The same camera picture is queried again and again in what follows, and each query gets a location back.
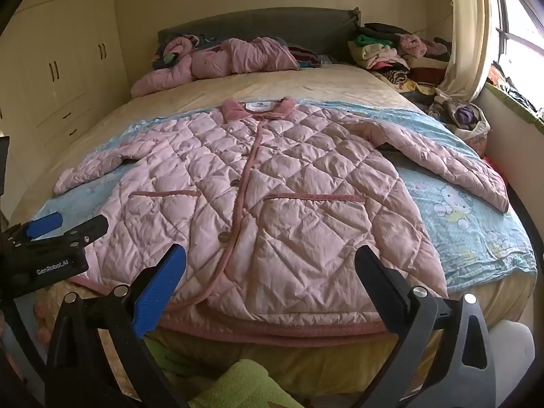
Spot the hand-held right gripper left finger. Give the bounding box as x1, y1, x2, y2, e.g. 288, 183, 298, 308
45, 243, 190, 408

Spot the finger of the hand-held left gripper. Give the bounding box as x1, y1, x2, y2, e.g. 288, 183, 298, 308
25, 214, 109, 252
0, 211, 64, 244

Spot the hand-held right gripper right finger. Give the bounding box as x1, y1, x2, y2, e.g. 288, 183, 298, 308
354, 244, 504, 408

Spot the pink quilted jacket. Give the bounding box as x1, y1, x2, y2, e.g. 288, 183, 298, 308
53, 97, 510, 343

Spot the bag stuffed with clothes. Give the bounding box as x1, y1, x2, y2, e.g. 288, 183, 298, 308
427, 89, 491, 143

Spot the pile of folded clothes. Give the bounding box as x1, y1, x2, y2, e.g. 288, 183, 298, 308
347, 22, 453, 90

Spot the blue cartoon printed blanket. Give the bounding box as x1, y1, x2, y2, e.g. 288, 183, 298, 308
32, 100, 537, 294

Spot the yellow-green clothing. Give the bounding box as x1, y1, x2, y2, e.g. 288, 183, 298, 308
144, 336, 298, 408

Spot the white rounded object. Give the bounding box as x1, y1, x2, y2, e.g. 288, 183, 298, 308
489, 319, 535, 392

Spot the cream wardrobe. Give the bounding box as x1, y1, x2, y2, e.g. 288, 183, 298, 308
0, 0, 130, 179

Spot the crumpled pink padded jacket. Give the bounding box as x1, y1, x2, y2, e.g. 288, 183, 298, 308
130, 36, 300, 98

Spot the green windowsill cover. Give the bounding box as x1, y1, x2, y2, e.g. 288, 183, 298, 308
484, 64, 544, 125

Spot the dark striped knit garment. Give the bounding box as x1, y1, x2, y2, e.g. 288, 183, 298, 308
289, 45, 324, 69

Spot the cream curtain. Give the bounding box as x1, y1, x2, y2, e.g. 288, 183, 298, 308
442, 0, 502, 103

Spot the grey upholstered headboard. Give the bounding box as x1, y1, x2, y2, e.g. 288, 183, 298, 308
156, 7, 362, 66

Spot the window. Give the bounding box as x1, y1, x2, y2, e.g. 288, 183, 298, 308
495, 0, 544, 56

